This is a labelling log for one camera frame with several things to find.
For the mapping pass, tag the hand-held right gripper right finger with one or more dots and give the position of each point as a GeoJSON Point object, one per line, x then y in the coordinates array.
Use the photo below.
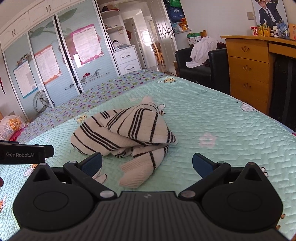
{"type": "Point", "coordinates": [203, 163]}

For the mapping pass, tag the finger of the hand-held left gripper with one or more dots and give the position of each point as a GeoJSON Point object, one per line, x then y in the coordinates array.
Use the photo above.
{"type": "Point", "coordinates": [49, 151]}

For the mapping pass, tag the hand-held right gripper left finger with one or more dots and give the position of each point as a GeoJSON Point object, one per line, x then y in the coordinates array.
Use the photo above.
{"type": "Point", "coordinates": [92, 163]}

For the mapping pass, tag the striped beige sweater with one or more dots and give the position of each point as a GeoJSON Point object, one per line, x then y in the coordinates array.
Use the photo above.
{"type": "Point", "coordinates": [138, 125]}

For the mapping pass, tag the folded grey clothes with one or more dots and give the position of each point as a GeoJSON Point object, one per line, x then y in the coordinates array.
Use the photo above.
{"type": "Point", "coordinates": [120, 45]}

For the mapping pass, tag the red pillow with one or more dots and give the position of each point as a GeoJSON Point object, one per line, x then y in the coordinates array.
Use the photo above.
{"type": "Point", "coordinates": [16, 135]}

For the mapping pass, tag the floral rolled duvet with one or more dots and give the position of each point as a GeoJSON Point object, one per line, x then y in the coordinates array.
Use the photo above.
{"type": "Point", "coordinates": [10, 125]}

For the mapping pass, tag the red hanging ornament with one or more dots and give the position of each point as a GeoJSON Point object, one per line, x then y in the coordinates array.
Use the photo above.
{"type": "Point", "coordinates": [2, 85]}

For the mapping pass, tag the blue-bordered poster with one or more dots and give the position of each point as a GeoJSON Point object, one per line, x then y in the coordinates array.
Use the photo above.
{"type": "Point", "coordinates": [25, 80]}

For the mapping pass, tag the orange-bordered poster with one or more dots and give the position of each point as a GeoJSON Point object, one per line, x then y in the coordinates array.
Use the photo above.
{"type": "Point", "coordinates": [48, 64]}

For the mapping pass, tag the black armchair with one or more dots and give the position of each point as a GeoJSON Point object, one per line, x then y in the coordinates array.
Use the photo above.
{"type": "Point", "coordinates": [198, 74]}

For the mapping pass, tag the wooden dresser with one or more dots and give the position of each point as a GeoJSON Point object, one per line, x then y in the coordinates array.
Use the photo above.
{"type": "Point", "coordinates": [249, 69]}

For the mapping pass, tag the black suitcase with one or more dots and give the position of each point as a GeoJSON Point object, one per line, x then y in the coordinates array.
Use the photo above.
{"type": "Point", "coordinates": [284, 92]}

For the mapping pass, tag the white drawer unit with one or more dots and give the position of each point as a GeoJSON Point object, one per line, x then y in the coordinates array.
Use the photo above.
{"type": "Point", "coordinates": [127, 60]}

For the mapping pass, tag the white wardrobe with sliding doors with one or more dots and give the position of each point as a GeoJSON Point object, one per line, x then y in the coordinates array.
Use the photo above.
{"type": "Point", "coordinates": [46, 41]}

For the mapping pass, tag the pink-bordered poster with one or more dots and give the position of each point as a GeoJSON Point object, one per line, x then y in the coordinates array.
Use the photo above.
{"type": "Point", "coordinates": [86, 45]}

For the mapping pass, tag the white cloth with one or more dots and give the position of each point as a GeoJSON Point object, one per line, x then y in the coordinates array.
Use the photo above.
{"type": "Point", "coordinates": [203, 49]}

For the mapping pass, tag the dark red cloth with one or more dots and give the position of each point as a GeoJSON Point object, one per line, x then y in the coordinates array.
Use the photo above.
{"type": "Point", "coordinates": [221, 45]}

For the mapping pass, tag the wooden chair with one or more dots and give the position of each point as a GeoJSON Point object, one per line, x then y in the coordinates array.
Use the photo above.
{"type": "Point", "coordinates": [158, 53]}

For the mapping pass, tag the white door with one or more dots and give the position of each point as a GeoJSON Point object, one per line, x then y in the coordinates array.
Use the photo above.
{"type": "Point", "coordinates": [161, 46]}

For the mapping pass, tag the green carton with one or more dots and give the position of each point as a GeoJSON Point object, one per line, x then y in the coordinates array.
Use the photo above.
{"type": "Point", "coordinates": [193, 39]}

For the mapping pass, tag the yellow box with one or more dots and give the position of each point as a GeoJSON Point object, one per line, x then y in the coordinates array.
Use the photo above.
{"type": "Point", "coordinates": [266, 30]}
{"type": "Point", "coordinates": [260, 30]}

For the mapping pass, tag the blue bag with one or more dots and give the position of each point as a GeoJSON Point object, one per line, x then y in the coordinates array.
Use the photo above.
{"type": "Point", "coordinates": [177, 14]}

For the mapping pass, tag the orange card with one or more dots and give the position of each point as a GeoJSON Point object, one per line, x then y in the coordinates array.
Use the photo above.
{"type": "Point", "coordinates": [292, 32]}

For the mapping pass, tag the green bag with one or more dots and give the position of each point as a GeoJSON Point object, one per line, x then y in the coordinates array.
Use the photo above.
{"type": "Point", "coordinates": [175, 2]}

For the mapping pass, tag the light switch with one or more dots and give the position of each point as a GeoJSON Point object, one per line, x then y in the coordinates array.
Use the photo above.
{"type": "Point", "coordinates": [250, 15]}

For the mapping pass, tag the wall poster of uniformed child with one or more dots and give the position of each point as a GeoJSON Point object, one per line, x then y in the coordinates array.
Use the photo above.
{"type": "Point", "coordinates": [269, 11]}

